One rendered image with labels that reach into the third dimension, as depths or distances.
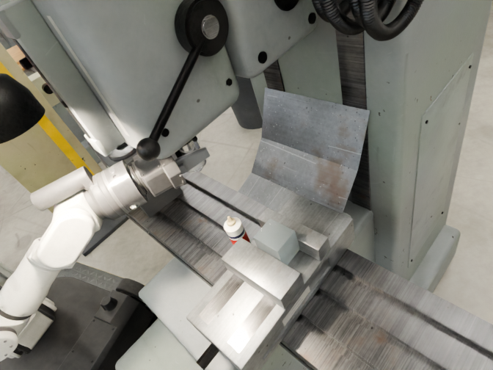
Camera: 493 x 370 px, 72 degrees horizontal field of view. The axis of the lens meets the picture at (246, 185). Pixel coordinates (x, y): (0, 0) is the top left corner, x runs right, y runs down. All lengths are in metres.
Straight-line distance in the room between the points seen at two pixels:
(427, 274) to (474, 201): 0.66
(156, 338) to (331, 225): 0.58
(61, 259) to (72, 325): 0.87
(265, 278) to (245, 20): 0.42
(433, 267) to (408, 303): 0.94
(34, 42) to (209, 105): 0.23
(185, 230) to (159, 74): 0.53
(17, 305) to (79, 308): 0.79
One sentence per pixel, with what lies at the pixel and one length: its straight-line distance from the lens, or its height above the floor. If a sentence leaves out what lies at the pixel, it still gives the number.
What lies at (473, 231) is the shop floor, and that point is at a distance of 2.02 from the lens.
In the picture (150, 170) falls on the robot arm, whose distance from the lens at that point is 0.61.
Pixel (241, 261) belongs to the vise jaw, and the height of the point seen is 1.07.
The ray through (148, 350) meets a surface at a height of 0.76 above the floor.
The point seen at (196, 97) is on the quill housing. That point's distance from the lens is 0.50.
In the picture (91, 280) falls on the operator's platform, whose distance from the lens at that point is 1.83.
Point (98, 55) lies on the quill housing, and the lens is 0.44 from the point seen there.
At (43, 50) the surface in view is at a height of 1.50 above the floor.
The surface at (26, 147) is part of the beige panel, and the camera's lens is 2.37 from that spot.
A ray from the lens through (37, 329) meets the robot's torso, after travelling 1.43.
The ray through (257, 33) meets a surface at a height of 1.41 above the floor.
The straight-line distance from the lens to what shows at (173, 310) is 0.89.
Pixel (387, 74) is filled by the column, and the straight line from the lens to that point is 0.76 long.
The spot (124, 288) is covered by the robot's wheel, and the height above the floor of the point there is 0.60.
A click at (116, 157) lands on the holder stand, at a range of 0.91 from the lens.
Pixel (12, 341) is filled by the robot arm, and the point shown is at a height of 1.13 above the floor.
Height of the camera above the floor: 1.60
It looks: 43 degrees down
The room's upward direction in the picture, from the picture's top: 22 degrees counter-clockwise
